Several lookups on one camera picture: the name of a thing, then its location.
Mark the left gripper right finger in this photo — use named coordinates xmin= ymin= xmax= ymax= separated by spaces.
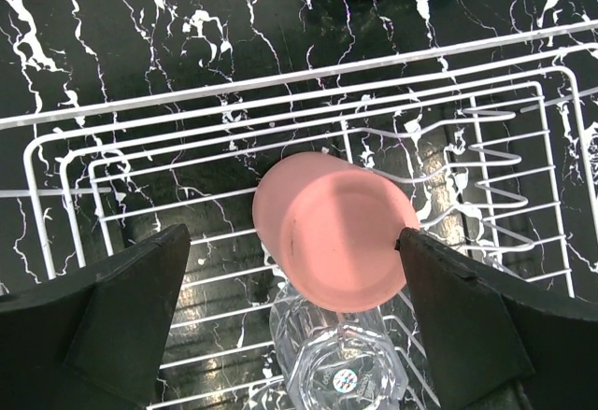
xmin=396 ymin=229 xmax=597 ymax=409

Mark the pink plastic cup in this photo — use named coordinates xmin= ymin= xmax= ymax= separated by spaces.
xmin=252 ymin=152 xmax=420 ymax=313

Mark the white wire dish rack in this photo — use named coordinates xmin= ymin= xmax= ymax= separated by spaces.
xmin=1 ymin=21 xmax=597 ymax=409

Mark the clear glass cup rear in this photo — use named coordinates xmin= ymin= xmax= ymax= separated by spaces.
xmin=269 ymin=283 xmax=408 ymax=409

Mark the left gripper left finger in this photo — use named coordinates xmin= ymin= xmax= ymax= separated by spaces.
xmin=1 ymin=224 xmax=191 ymax=409

